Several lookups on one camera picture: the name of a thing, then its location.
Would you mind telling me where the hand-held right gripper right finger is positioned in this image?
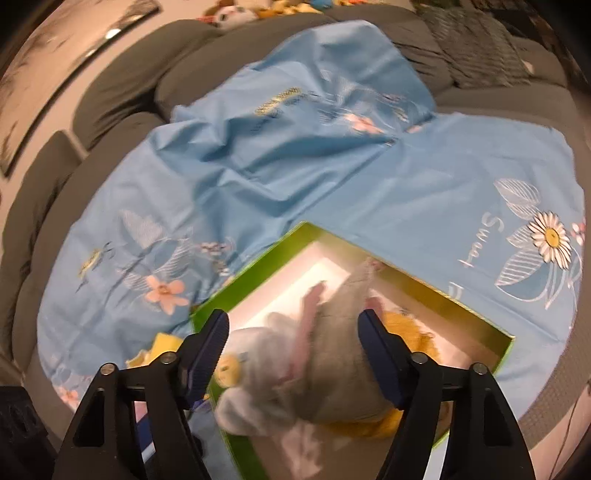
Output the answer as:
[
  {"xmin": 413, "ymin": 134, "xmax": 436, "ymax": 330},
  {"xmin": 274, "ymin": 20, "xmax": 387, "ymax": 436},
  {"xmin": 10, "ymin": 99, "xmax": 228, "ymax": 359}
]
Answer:
[{"xmin": 357, "ymin": 308, "xmax": 537, "ymax": 480}]

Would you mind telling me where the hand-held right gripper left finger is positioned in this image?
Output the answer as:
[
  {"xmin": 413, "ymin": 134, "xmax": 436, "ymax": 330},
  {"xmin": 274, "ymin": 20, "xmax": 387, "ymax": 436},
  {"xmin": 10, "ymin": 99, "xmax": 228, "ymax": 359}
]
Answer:
[{"xmin": 51, "ymin": 308, "xmax": 230, "ymax": 480}]

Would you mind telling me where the yellow white fluffy cloth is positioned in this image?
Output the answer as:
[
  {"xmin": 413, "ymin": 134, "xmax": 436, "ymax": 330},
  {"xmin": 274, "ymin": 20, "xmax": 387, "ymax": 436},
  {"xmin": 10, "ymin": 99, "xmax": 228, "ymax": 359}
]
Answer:
[{"xmin": 323, "ymin": 310, "xmax": 448, "ymax": 439}]

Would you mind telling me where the grey plush bunny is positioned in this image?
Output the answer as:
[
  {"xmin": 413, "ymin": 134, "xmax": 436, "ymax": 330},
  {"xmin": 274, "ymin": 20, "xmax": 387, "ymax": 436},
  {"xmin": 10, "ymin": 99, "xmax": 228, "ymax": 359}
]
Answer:
[{"xmin": 216, "ymin": 258, "xmax": 402, "ymax": 437}]

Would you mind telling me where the green cardboard box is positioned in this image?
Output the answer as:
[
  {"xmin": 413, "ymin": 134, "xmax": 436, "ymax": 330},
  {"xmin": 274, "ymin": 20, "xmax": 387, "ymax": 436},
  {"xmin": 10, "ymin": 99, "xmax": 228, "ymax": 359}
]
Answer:
[{"xmin": 190, "ymin": 222, "xmax": 515, "ymax": 480}]

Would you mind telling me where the small yellow plush toy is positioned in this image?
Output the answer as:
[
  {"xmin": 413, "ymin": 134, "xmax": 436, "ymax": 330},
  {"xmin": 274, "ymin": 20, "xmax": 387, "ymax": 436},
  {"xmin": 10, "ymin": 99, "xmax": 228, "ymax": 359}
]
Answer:
[{"xmin": 217, "ymin": 353, "xmax": 243, "ymax": 387}]

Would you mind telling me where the yellow sponge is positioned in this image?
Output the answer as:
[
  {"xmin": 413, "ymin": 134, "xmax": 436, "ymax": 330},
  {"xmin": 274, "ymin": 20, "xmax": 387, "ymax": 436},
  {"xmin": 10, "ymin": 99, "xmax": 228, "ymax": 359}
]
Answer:
[{"xmin": 126, "ymin": 332, "xmax": 186, "ymax": 370}]

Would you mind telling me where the blue floral bedsheet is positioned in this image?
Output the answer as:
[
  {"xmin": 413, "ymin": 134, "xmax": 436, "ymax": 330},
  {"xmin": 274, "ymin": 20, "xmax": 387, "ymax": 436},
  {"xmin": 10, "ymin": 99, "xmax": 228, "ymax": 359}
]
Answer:
[{"xmin": 37, "ymin": 18, "xmax": 583, "ymax": 411}]

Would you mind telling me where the grey sofa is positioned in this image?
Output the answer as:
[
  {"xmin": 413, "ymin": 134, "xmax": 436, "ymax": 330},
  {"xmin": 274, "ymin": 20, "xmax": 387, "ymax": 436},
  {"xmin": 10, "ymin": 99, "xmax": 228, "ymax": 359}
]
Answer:
[{"xmin": 0, "ymin": 4, "xmax": 591, "ymax": 480}]

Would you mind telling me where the grey striped pillow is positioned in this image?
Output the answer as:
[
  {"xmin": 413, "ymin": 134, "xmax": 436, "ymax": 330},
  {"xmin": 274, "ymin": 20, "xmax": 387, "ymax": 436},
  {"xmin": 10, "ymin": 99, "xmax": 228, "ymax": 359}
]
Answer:
[{"xmin": 419, "ymin": 4, "xmax": 533, "ymax": 89}]

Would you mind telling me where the pile of plush toys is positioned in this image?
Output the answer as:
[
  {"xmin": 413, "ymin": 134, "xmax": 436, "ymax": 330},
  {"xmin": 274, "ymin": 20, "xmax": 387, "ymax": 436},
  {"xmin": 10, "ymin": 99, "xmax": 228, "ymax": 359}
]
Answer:
[{"xmin": 198, "ymin": 0, "xmax": 334, "ymax": 29}]

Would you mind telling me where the framed wall picture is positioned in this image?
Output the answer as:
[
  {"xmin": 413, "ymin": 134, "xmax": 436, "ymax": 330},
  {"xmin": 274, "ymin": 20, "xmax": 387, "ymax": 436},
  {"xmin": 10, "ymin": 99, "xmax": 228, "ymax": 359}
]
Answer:
[{"xmin": 0, "ymin": 0, "xmax": 160, "ymax": 178}]

